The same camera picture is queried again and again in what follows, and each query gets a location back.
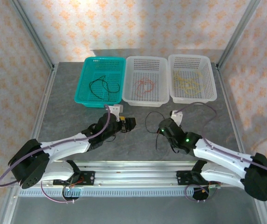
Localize black cable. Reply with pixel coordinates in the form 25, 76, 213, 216
88, 76, 112, 100
100, 77, 121, 105
145, 111, 163, 151

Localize orange cable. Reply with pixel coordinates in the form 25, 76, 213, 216
137, 78, 155, 91
133, 80, 152, 97
134, 78, 156, 94

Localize white perforated plastic basket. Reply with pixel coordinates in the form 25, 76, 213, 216
122, 56, 169, 108
168, 54, 218, 104

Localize teal perforated plastic basket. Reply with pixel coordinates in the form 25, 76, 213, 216
74, 56, 127, 109

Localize purple cable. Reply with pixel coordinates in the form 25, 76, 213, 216
175, 102, 267, 203
0, 104, 112, 203

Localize aluminium mounting rail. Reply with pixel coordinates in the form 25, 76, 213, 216
9, 160, 222, 189

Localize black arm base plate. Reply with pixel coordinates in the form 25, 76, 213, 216
176, 171, 203, 186
54, 171, 96, 187

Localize grey slotted cable duct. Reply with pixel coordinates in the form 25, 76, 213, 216
18, 188, 194, 198

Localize aluminium frame post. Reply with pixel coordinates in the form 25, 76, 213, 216
8, 0, 56, 70
216, 0, 262, 70

